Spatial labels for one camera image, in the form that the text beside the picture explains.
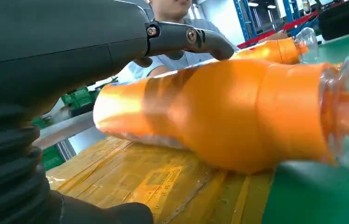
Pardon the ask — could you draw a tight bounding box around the blue metal rack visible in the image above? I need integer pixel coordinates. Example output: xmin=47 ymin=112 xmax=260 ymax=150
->
xmin=232 ymin=0 xmax=302 ymax=42

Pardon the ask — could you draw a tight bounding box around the green table mat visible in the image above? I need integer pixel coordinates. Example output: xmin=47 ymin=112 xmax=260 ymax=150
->
xmin=261 ymin=29 xmax=349 ymax=224

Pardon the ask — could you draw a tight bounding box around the person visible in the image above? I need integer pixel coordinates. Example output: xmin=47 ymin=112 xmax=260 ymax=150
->
xmin=117 ymin=0 xmax=289 ymax=84

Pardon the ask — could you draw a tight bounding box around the green plastic crate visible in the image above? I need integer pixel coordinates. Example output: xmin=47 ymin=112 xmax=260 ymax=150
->
xmin=40 ymin=145 xmax=67 ymax=171
xmin=61 ymin=86 xmax=101 ymax=110

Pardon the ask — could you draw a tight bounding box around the orange drink bottle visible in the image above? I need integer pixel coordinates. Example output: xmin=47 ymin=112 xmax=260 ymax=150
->
xmin=230 ymin=27 xmax=320 ymax=65
xmin=92 ymin=44 xmax=349 ymax=183

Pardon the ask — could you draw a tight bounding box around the yellow plastic sheet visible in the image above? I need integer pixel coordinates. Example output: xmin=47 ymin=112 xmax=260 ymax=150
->
xmin=46 ymin=136 xmax=276 ymax=224

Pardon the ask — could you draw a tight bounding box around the red rail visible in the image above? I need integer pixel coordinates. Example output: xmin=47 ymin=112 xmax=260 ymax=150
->
xmin=237 ymin=11 xmax=321 ymax=49

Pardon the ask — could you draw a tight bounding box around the black carrying case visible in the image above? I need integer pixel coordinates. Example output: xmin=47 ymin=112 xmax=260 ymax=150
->
xmin=316 ymin=0 xmax=349 ymax=41

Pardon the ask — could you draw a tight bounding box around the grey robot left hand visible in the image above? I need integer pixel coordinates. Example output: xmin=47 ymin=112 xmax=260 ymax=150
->
xmin=0 ymin=0 xmax=235 ymax=224

